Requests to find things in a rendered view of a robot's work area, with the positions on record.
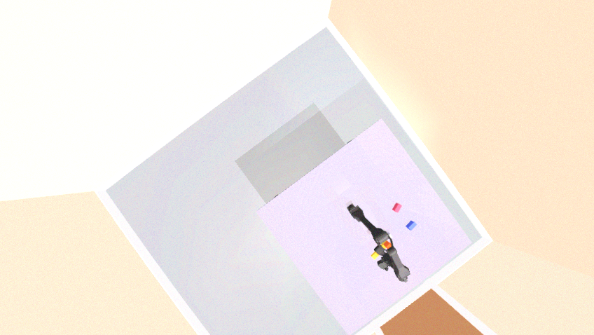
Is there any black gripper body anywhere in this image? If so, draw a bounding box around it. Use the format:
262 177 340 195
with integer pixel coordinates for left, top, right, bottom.
374 245 391 265

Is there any blue rectangular block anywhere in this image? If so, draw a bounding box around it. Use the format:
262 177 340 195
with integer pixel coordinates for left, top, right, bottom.
406 221 417 231

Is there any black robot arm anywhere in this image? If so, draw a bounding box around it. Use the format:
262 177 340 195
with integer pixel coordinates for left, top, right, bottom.
347 203 410 283

